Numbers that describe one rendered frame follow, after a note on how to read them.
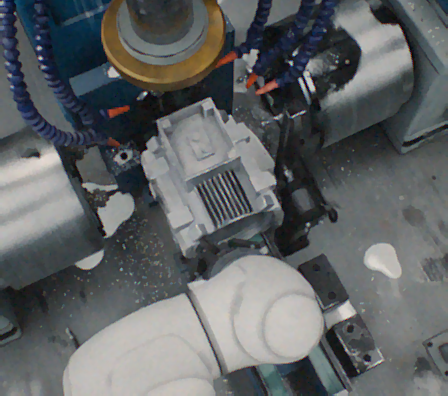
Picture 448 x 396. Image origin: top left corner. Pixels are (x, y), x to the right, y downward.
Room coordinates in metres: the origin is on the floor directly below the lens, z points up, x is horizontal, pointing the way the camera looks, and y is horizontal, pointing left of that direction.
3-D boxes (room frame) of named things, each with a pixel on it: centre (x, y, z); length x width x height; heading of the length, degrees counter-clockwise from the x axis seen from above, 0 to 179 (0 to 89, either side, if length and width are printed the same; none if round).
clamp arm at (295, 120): (0.48, -0.12, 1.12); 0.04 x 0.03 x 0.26; 25
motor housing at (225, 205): (0.45, 0.02, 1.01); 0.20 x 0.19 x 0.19; 24
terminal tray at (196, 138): (0.48, 0.03, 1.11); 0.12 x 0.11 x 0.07; 24
